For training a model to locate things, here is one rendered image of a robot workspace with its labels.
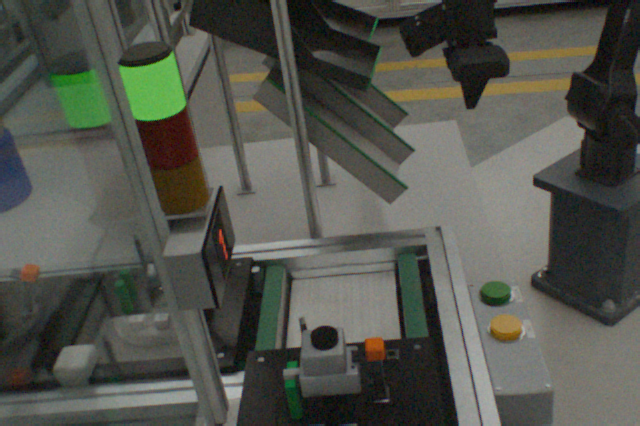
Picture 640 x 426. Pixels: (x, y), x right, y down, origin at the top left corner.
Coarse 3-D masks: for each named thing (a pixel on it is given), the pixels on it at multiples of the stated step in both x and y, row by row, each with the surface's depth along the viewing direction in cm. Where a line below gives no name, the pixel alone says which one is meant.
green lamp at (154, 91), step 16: (160, 64) 62; (128, 80) 62; (144, 80) 62; (160, 80) 63; (176, 80) 64; (128, 96) 64; (144, 96) 63; (160, 96) 63; (176, 96) 64; (144, 112) 64; (160, 112) 64; (176, 112) 65
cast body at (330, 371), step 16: (304, 336) 78; (320, 336) 77; (336, 336) 76; (304, 352) 76; (320, 352) 76; (336, 352) 76; (304, 368) 77; (320, 368) 77; (336, 368) 76; (352, 368) 78; (304, 384) 78; (320, 384) 78; (336, 384) 78; (352, 384) 78
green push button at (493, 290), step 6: (486, 282) 99; (492, 282) 99; (498, 282) 99; (504, 282) 99; (486, 288) 98; (492, 288) 98; (498, 288) 98; (504, 288) 98; (510, 288) 98; (480, 294) 99; (486, 294) 97; (492, 294) 97; (498, 294) 97; (504, 294) 97; (510, 294) 97; (486, 300) 98; (492, 300) 97; (498, 300) 97; (504, 300) 97
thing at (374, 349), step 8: (368, 344) 77; (376, 344) 77; (352, 352) 79; (360, 352) 78; (368, 352) 77; (376, 352) 77; (384, 352) 77; (352, 360) 78; (360, 360) 78; (368, 360) 78; (376, 360) 78; (376, 368) 78; (376, 376) 79; (384, 376) 80; (376, 384) 80; (384, 384) 80; (376, 392) 80; (384, 392) 80
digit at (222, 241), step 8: (216, 224) 72; (216, 232) 72; (224, 232) 76; (216, 240) 72; (224, 240) 75; (216, 248) 72; (224, 248) 75; (224, 256) 75; (224, 264) 74; (224, 272) 74
